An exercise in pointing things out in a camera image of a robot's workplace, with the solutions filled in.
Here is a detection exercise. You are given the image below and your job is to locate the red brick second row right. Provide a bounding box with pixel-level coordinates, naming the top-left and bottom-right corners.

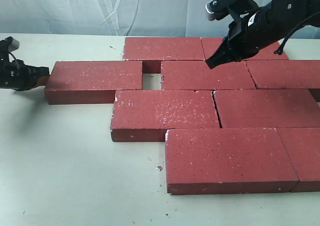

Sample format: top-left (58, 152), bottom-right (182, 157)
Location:
top-left (246, 60), bottom-right (320, 102)

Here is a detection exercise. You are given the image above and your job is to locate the light blue backdrop cloth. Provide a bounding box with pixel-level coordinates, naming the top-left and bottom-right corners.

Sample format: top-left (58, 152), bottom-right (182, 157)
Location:
top-left (0, 0), bottom-right (320, 38)

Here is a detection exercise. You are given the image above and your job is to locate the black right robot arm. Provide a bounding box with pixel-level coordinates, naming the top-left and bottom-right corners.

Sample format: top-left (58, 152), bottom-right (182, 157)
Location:
top-left (205, 0), bottom-right (320, 69)

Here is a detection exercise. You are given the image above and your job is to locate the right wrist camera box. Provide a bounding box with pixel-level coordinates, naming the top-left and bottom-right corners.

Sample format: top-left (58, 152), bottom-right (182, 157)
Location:
top-left (205, 0), bottom-right (260, 23)

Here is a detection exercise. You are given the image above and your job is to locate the red brick with chipped corner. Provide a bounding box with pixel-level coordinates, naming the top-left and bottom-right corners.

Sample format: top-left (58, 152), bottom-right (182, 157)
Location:
top-left (110, 90), bottom-right (220, 142)

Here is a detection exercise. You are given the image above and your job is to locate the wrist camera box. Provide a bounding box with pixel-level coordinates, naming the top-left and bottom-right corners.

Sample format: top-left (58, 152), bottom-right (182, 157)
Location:
top-left (4, 37), bottom-right (20, 53)
top-left (205, 0), bottom-right (260, 23)

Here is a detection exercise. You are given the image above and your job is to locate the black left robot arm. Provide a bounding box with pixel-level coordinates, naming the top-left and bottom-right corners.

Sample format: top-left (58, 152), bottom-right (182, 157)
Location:
top-left (0, 37), bottom-right (50, 91)

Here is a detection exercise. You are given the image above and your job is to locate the red brick third row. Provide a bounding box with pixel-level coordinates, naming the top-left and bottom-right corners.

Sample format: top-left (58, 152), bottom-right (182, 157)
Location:
top-left (213, 89), bottom-right (320, 128)

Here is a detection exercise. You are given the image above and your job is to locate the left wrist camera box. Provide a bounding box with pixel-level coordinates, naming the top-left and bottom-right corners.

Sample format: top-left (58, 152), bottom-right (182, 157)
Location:
top-left (4, 37), bottom-right (20, 53)

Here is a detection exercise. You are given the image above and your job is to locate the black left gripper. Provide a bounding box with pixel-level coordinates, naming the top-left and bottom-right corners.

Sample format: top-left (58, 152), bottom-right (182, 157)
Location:
top-left (0, 60), bottom-right (49, 91)

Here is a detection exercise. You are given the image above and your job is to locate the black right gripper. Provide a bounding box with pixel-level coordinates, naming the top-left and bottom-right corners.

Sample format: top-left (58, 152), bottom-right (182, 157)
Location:
top-left (204, 18), bottom-right (266, 70)

